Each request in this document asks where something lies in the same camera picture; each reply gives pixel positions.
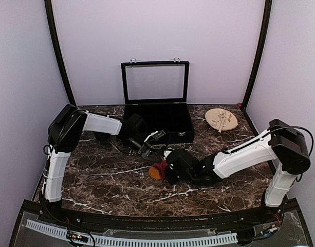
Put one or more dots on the black storage box with lid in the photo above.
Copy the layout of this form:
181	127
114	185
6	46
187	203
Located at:
157	91

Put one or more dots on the black front rail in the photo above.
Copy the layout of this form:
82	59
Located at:
238	220

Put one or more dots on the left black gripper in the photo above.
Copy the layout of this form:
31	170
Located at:
145	155

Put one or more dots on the left black frame post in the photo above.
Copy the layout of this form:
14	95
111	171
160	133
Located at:
57	51

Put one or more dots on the white slotted cable duct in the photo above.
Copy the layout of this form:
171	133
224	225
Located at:
79	238

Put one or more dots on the maroon orange purple sock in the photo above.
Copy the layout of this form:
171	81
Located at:
157	171

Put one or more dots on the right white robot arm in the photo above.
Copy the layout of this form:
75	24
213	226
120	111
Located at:
280	142

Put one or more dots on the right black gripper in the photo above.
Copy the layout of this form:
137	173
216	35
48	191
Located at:
171	180

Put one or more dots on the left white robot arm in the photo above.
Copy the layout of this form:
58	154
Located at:
64	134

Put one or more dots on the dark blue cup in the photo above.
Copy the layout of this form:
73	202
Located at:
102	136

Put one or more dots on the black frame post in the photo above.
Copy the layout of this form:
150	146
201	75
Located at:
57	51
258	53

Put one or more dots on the right black frame post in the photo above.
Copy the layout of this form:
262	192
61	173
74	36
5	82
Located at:
258	53

